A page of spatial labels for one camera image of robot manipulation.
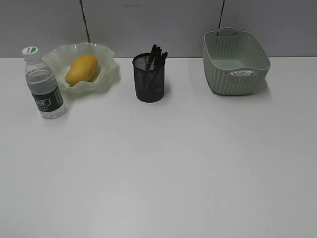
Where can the black marker pen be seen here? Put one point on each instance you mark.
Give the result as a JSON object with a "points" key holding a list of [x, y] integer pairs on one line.
{"points": [[151, 57], [157, 59], [162, 59]]}

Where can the yellow mango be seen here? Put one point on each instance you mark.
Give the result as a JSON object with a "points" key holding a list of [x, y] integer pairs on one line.
{"points": [[82, 69]]}

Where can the waste paper ball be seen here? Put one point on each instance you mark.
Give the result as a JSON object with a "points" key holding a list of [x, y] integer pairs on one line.
{"points": [[243, 72]]}

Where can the clear water bottle green label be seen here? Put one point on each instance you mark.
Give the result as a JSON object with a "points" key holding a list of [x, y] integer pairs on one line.
{"points": [[42, 84]]}

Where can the black mesh pen holder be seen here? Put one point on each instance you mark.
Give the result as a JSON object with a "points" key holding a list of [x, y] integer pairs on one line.
{"points": [[149, 84]]}

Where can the pale green woven basket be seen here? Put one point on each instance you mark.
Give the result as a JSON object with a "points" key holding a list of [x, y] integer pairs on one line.
{"points": [[228, 49]]}

